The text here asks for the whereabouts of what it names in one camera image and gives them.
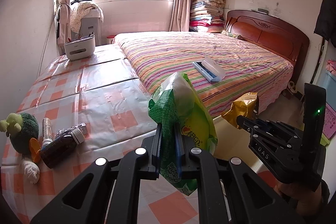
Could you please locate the white hanging garment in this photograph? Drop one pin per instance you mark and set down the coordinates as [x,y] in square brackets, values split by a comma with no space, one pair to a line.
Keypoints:
[64,22]

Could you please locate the bed with striped sheet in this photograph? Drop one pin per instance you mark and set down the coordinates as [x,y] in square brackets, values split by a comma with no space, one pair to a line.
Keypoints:
[210,56]

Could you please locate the gold snack wrapper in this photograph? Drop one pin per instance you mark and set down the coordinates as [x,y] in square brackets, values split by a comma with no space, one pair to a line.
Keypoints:
[240,107]

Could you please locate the dotted white cloth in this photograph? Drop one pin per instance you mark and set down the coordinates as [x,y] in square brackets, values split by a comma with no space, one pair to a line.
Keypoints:
[81,11]

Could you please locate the stack of folded quilts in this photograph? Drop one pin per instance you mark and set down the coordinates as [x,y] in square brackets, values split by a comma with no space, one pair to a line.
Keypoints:
[207,8]

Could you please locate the pink board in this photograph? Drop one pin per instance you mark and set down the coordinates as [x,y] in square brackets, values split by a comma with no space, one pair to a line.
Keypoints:
[330,127]

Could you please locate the green plastic bag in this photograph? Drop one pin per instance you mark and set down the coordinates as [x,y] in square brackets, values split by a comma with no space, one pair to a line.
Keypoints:
[181,108]

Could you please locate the silver blister pack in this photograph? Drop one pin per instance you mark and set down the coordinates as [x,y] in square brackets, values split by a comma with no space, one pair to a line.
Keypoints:
[81,128]

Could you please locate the pair of slippers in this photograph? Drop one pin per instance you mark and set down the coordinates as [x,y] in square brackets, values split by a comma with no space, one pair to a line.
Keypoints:
[291,87]

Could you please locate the silver spray tube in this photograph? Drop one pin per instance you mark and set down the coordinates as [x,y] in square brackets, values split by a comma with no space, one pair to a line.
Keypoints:
[47,129]

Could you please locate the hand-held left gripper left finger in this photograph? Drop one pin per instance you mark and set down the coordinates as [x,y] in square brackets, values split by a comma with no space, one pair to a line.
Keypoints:
[158,145]

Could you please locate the floral pillow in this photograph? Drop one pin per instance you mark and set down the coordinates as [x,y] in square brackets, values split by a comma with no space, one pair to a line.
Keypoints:
[232,34]

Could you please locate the pink cloth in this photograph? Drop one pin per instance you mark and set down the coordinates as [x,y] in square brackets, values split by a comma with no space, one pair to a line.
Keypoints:
[331,65]

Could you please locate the person's right hand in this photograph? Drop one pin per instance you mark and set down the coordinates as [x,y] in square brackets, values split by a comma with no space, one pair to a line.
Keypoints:
[302,200]

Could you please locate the black hanging jacket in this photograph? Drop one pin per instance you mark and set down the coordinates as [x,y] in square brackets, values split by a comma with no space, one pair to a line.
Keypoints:
[326,16]

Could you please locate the grey air cooler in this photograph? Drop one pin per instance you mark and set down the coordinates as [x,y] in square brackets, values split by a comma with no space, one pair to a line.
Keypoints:
[90,27]

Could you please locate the brown medicine bottle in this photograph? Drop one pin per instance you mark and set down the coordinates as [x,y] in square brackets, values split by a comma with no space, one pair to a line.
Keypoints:
[56,148]

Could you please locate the white desk organizer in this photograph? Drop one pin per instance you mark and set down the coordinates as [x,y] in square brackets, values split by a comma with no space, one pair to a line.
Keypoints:
[78,49]

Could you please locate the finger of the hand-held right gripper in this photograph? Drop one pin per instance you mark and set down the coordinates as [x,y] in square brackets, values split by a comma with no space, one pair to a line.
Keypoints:
[262,153]
[286,134]

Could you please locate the green plush toy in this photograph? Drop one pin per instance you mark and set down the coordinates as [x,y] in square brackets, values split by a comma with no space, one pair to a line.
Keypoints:
[23,132]

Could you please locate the small grey box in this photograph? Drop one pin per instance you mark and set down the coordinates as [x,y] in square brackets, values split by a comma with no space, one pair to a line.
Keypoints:
[263,11]

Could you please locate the red stool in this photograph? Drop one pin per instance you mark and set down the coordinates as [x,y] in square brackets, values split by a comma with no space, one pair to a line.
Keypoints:
[110,39]

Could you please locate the blue and white case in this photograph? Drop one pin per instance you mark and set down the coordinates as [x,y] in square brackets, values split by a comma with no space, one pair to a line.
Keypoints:
[207,69]

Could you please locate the light blue storage box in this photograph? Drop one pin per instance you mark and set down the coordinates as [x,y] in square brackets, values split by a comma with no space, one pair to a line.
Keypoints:
[329,85]

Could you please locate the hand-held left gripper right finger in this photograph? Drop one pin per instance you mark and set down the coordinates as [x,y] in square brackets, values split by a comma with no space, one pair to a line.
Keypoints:
[179,150]

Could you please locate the wooden headboard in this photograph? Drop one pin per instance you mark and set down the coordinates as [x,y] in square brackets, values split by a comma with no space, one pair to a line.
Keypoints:
[262,35]

